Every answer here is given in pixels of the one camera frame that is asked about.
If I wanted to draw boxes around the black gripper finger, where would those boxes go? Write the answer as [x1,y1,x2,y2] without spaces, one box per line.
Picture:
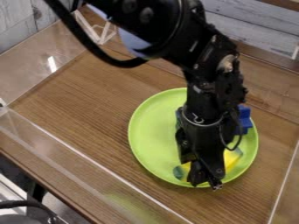
[187,160,223,191]
[175,128,198,164]

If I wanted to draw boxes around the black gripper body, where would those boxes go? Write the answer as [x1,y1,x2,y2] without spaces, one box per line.
[177,106,238,180]

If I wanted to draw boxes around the yellow toy banana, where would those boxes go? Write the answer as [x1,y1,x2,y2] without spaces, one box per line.
[173,148,243,182]

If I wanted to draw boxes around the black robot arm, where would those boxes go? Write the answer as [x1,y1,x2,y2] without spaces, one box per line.
[43,0,249,190]

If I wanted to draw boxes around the green round plate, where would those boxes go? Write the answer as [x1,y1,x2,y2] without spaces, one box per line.
[127,87,259,187]

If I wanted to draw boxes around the blue plastic block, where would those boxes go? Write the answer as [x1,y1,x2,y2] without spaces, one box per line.
[175,104,255,136]

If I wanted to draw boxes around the clear acrylic enclosure wall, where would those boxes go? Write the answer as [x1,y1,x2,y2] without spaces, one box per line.
[0,104,193,224]

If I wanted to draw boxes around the clear acrylic corner bracket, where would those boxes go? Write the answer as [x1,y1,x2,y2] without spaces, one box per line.
[74,10,118,45]

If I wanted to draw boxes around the black cable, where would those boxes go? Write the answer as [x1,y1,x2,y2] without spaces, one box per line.
[0,199,57,224]

